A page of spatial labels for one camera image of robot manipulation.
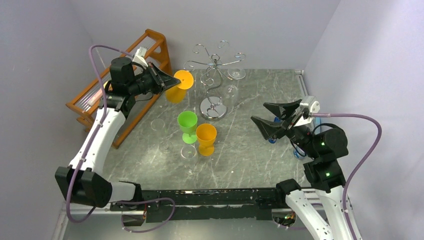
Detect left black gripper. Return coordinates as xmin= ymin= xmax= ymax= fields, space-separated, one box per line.
xmin=130 ymin=63 xmax=182 ymax=97

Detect clear wine glass handled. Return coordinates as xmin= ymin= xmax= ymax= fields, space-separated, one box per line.
xmin=223 ymin=68 xmax=246 ymax=110

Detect yellow pink highlighter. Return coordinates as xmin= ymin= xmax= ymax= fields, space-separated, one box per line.
xmin=87 ymin=81 xmax=112 ymax=107

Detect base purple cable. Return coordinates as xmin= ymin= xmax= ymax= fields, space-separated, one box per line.
xmin=115 ymin=198 xmax=176 ymax=234

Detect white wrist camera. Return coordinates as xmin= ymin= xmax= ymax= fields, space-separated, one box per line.
xmin=132 ymin=46 xmax=149 ymax=69
xmin=293 ymin=95 xmax=321 ymax=127

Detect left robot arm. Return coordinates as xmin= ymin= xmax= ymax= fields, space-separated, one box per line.
xmin=54 ymin=57 xmax=182 ymax=210

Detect clear wine glass left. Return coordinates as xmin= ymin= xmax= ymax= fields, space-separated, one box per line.
xmin=150 ymin=118 xmax=174 ymax=154

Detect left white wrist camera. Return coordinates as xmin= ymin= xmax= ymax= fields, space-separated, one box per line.
xmin=132 ymin=46 xmax=149 ymax=69

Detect black base frame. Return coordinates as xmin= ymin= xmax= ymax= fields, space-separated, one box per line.
xmin=107 ymin=187 xmax=298 ymax=226

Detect clear wine glass front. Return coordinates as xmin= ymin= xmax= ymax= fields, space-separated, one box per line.
xmin=180 ymin=144 xmax=198 ymax=175

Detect blue white bottle cap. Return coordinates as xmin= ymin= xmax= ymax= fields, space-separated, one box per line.
xmin=293 ymin=148 xmax=307 ymax=160

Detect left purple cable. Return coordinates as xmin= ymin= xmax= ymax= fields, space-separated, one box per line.
xmin=65 ymin=44 xmax=137 ymax=224

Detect orange goblet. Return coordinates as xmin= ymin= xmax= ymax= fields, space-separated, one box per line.
xmin=165 ymin=70 xmax=194 ymax=104
xmin=195 ymin=123 xmax=217 ymax=157

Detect green plastic goblet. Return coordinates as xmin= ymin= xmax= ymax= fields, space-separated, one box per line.
xmin=177 ymin=111 xmax=198 ymax=144

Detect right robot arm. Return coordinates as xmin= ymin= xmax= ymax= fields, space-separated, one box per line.
xmin=251 ymin=96 xmax=361 ymax=240

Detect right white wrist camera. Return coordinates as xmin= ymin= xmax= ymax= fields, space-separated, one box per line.
xmin=293 ymin=95 xmax=321 ymax=127

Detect silver wire glass rack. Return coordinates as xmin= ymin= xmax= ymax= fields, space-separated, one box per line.
xmin=183 ymin=43 xmax=247 ymax=122

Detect orange wooden shelf rack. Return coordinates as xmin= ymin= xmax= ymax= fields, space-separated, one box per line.
xmin=66 ymin=29 xmax=172 ymax=149

